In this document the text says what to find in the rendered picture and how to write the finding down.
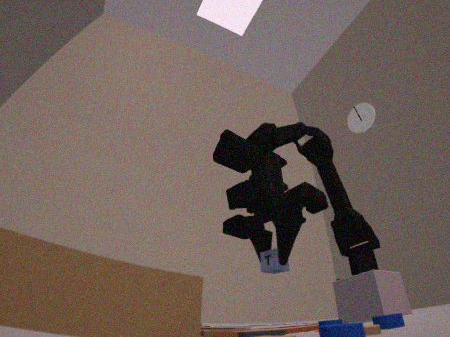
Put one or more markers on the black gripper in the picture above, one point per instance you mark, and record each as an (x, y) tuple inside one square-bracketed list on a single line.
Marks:
[(286, 216)]

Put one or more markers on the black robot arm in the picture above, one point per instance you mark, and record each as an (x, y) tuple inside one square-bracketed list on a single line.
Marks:
[(255, 153)]

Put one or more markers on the tan strip with red lines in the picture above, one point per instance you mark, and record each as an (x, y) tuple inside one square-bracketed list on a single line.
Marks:
[(234, 332)]

